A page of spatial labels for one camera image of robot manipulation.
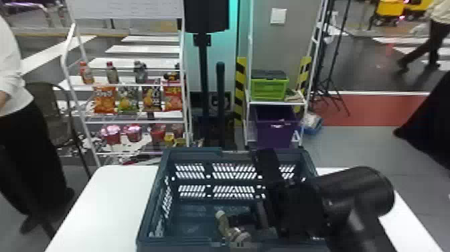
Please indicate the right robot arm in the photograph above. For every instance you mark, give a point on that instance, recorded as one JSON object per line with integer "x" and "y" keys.
{"x": 351, "y": 197}

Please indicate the purple crate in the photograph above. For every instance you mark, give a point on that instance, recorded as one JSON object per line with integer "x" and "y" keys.
{"x": 274, "y": 128}

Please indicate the green crate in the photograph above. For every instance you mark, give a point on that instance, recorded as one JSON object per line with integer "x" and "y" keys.
{"x": 269, "y": 88}

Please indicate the yellow can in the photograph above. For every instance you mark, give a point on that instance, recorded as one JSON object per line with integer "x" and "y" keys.
{"x": 169, "y": 140}

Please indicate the red snack packet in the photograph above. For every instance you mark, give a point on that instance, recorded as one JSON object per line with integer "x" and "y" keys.
{"x": 173, "y": 99}

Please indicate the red noodle cup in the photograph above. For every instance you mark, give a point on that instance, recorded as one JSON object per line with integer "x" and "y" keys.
{"x": 157, "y": 134}

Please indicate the black snack packet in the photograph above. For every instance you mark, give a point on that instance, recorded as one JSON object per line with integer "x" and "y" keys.
{"x": 151, "y": 99}

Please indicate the small blue bin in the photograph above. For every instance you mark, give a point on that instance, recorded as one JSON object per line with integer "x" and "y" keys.
{"x": 312, "y": 125}

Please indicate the pink noodle cup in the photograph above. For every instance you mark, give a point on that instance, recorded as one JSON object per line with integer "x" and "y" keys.
{"x": 111, "y": 135}
{"x": 133, "y": 133}

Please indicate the grey bottle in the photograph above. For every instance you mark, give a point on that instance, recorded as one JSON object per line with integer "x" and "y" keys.
{"x": 140, "y": 73}

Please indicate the green snack packet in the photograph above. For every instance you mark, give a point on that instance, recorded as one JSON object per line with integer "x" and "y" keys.
{"x": 128, "y": 100}

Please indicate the beige bottle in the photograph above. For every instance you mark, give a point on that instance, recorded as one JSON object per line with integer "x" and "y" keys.
{"x": 230, "y": 228}

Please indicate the blue basket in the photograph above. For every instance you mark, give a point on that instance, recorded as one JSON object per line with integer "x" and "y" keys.
{"x": 197, "y": 225}

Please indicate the black tripod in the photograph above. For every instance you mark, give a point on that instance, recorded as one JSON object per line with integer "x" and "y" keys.
{"x": 328, "y": 70}

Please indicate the orange snack packet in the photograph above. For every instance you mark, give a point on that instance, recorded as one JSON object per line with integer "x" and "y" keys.
{"x": 104, "y": 100}

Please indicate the dark bottle with red cap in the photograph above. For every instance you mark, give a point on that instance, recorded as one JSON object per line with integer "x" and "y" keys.
{"x": 112, "y": 74}

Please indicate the orange bottle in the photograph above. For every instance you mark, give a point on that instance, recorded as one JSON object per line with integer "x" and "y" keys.
{"x": 86, "y": 74}

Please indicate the person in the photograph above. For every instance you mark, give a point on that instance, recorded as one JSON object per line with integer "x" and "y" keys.
{"x": 24, "y": 147}
{"x": 434, "y": 35}

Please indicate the yellow cart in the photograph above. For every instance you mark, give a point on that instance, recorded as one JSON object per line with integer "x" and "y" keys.
{"x": 390, "y": 8}

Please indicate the yellow black striped post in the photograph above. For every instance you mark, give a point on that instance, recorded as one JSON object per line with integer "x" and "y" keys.
{"x": 240, "y": 88}
{"x": 303, "y": 75}

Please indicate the white wall plate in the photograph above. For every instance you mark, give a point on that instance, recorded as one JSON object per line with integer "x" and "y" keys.
{"x": 278, "y": 16}

